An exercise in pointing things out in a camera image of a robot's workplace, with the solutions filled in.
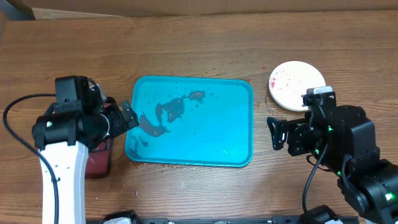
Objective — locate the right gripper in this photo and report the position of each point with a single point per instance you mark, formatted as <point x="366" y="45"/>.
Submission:
<point x="301" y="131"/>

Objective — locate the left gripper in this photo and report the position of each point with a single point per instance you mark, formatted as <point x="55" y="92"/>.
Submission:
<point x="119" y="124"/>

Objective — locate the white plate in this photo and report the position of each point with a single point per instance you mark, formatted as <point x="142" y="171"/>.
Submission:
<point x="290" y="80"/>

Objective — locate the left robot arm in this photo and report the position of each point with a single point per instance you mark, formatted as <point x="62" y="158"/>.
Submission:
<point x="65" y="136"/>

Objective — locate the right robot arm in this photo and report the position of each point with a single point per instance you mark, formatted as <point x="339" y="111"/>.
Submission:
<point x="343" y="139"/>

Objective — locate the blue plastic tray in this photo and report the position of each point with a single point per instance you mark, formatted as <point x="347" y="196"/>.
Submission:
<point x="192" y="121"/>

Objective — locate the black tray with red water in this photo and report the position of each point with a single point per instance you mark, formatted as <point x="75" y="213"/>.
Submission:
<point x="99" y="161"/>

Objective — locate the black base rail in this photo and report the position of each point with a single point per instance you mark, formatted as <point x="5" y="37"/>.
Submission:
<point x="130" y="216"/>

